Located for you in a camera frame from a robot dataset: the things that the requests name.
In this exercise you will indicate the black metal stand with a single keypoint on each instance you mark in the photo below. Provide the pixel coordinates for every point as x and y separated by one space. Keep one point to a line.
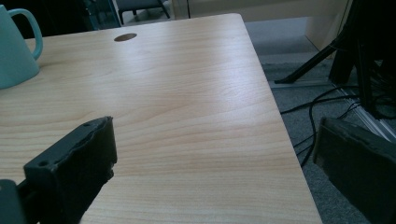
348 53

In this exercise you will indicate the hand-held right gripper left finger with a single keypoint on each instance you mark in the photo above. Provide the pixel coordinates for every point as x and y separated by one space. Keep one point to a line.
71 165

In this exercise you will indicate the dark chair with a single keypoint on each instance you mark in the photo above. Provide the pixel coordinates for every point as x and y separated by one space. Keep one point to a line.
141 7

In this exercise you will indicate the teal glass cabinet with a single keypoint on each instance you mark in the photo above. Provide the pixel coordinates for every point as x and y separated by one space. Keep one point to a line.
101 14

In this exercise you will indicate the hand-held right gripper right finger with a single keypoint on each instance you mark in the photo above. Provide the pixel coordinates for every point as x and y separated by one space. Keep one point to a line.
358 161

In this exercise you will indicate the teal ceramic pitcher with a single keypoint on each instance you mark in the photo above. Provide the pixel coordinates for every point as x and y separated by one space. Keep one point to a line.
15 53

